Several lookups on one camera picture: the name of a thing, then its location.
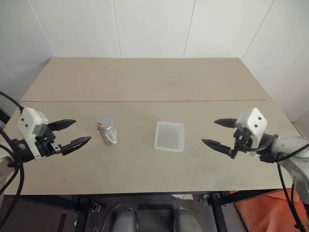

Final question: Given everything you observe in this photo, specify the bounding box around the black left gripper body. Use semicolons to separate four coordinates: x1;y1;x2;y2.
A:
35;127;62;160

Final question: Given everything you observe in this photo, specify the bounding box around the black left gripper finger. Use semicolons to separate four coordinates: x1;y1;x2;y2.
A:
47;118;78;132
60;136;93;157

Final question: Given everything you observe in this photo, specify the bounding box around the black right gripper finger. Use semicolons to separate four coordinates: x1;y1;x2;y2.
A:
213;117;239;129
201;139;234;156

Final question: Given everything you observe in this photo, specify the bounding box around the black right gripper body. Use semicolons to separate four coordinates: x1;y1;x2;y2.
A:
230;127;253;160

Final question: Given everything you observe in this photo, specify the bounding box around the white plastic tray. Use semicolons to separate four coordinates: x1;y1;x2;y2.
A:
154;121;185;153

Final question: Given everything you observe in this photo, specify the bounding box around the crumpled paper scrap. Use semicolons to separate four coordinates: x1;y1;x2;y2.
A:
171;193;194;202

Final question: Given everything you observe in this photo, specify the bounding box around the orange floor mat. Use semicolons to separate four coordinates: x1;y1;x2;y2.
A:
233;188;309;232

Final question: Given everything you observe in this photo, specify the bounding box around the grey rounded shape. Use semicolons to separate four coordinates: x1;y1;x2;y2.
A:
171;207;197;232
115;208;139;232

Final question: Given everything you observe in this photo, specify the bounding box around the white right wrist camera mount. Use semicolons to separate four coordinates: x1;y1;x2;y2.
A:
235;107;268;159

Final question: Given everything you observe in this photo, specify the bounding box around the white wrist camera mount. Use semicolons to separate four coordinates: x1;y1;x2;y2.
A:
17;107;49;162
235;107;268;159

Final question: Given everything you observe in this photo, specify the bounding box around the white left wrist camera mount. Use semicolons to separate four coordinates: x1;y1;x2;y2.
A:
17;107;49;162

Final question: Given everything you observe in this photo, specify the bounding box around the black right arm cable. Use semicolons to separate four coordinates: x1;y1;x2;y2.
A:
250;133;309;232

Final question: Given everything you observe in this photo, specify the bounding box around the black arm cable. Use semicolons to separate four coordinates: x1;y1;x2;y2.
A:
250;133;309;232
0;91;26;232

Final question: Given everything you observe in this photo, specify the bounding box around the black metal table frame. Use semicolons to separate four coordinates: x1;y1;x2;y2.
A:
0;189;278;232

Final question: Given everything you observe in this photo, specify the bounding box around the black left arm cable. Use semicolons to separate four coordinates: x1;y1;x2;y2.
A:
0;91;26;232

